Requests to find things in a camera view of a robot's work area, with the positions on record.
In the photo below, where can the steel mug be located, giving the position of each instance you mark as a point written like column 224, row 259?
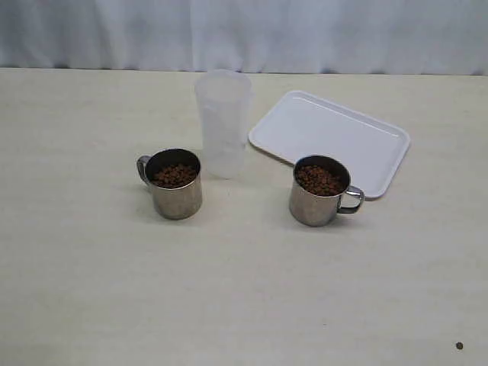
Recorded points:
column 322, row 188
column 173, row 177

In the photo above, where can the clear plastic tall container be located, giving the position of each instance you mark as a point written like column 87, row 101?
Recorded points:
column 223, row 100

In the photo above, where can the white plastic tray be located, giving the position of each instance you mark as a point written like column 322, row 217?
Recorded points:
column 301, row 124

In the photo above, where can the white curtain backdrop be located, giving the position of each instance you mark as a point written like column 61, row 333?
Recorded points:
column 383, row 37

